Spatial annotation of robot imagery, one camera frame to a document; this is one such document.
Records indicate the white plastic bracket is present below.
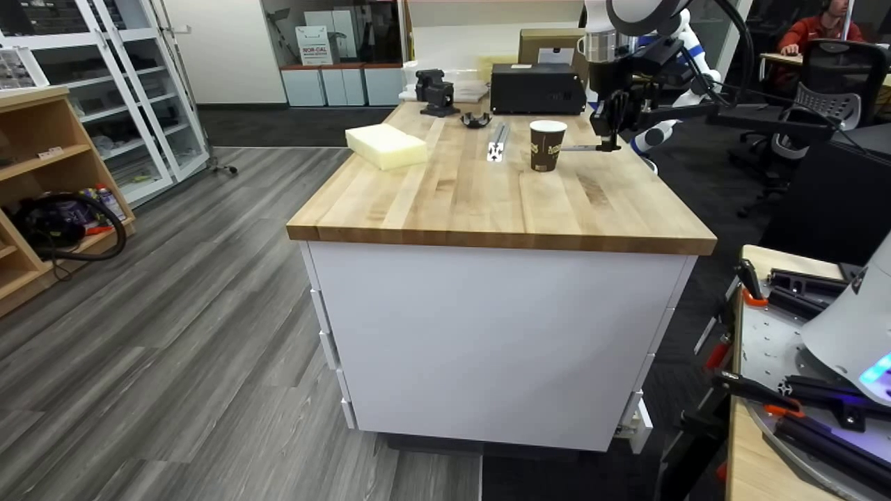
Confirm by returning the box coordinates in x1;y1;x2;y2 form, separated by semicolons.
615;386;657;457

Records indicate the white table cabinet base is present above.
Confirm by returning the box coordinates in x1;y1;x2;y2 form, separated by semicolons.
301;233;699;457

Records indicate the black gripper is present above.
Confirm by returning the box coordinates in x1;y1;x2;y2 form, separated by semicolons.
586;59;645;149

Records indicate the person in red shirt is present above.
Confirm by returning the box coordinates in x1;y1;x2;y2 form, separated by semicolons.
776;0;865;55

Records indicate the brown paper coffee cup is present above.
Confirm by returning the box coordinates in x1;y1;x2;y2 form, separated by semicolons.
525;119;569;174

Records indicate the black bag with cable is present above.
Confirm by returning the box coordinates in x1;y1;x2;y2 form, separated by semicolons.
7;188;130;265

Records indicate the low white shelf unit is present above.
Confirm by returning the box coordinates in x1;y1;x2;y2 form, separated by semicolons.
274;62;407;109

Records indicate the black mesh office chair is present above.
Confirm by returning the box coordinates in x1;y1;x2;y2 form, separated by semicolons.
767;37;891;188

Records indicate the black bench vise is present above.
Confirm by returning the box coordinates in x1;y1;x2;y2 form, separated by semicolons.
412;67;459;119

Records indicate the small dark object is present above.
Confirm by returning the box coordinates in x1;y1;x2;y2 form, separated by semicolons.
485;122;511;166

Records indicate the white glass door cabinet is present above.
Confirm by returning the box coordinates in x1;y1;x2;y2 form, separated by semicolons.
0;0;175;205
93;0;212;184

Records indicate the wooden side bench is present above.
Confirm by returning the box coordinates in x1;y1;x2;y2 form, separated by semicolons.
721;243;891;501

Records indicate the pale yellow foam block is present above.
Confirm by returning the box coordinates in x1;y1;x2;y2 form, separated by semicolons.
341;122;432;173

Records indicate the brown cardboard box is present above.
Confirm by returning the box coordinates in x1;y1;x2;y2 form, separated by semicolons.
515;24;586;69

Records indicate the wooden workbench shelving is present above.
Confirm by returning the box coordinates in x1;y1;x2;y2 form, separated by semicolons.
0;83;135;318

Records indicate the black electronics box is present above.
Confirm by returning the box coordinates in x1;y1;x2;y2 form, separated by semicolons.
486;65;586;117

